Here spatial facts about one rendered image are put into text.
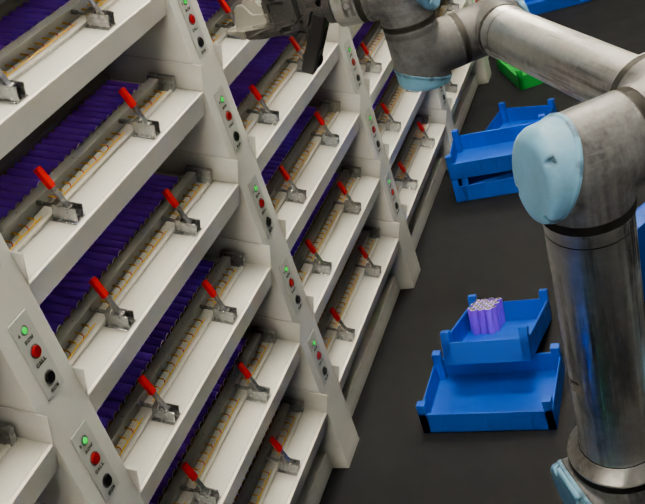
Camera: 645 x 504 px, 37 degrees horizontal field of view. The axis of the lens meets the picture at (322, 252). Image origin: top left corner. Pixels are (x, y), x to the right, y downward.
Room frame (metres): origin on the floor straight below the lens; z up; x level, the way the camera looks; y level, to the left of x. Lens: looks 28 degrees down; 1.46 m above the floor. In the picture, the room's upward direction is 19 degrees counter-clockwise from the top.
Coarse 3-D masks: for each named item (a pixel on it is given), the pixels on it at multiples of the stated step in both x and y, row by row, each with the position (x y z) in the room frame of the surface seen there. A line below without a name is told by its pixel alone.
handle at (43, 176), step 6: (36, 168) 1.32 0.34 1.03; (42, 168) 1.33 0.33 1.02; (36, 174) 1.32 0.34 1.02; (42, 174) 1.32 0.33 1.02; (42, 180) 1.32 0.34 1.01; (48, 180) 1.32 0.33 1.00; (48, 186) 1.32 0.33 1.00; (54, 186) 1.32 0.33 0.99; (54, 192) 1.32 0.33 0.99; (60, 192) 1.32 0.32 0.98; (60, 198) 1.32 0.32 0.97; (66, 204) 1.32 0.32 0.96
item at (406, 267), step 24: (336, 72) 2.35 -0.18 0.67; (360, 72) 2.41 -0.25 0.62; (360, 120) 2.34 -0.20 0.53; (360, 144) 2.35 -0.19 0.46; (384, 168) 2.38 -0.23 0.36; (384, 192) 2.33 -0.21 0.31; (384, 216) 2.34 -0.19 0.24; (408, 240) 2.39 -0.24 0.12; (408, 264) 2.34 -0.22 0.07; (408, 288) 2.34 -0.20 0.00
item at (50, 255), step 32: (128, 64) 1.76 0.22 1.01; (160, 64) 1.73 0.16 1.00; (192, 64) 1.71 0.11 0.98; (160, 96) 1.70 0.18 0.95; (192, 96) 1.69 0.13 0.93; (128, 128) 1.58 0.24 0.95; (160, 128) 1.58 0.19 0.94; (128, 160) 1.48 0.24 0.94; (160, 160) 1.54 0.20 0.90; (96, 192) 1.39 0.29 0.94; (128, 192) 1.43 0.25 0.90; (32, 224) 1.31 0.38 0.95; (64, 224) 1.31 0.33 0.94; (96, 224) 1.33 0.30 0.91; (32, 256) 1.23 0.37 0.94; (64, 256) 1.25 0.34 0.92; (32, 288) 1.17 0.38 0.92
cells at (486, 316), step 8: (472, 304) 2.04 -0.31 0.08; (480, 304) 2.03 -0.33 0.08; (488, 304) 2.02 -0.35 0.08; (496, 304) 2.01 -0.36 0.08; (472, 312) 1.99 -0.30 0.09; (480, 312) 1.98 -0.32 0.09; (488, 312) 1.97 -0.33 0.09; (496, 312) 1.98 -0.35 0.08; (472, 320) 1.99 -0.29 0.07; (480, 320) 1.98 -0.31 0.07; (488, 320) 1.97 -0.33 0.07; (496, 320) 1.97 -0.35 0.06; (504, 320) 2.02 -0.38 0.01; (472, 328) 2.00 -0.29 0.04; (480, 328) 1.98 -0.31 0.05; (488, 328) 1.96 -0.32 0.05; (496, 328) 1.97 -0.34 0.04
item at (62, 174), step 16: (144, 96) 1.66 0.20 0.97; (128, 112) 1.61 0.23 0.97; (144, 112) 1.62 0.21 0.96; (112, 128) 1.55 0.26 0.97; (80, 144) 1.49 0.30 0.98; (96, 144) 1.50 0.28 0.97; (112, 144) 1.51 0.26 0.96; (64, 160) 1.44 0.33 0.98; (80, 160) 1.46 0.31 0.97; (96, 160) 1.47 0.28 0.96; (64, 176) 1.41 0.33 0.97; (80, 176) 1.42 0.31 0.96; (32, 192) 1.36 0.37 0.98; (48, 192) 1.37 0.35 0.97; (64, 192) 1.38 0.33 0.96; (16, 208) 1.32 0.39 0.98; (32, 208) 1.33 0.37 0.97; (0, 224) 1.28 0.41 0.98; (16, 224) 1.29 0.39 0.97
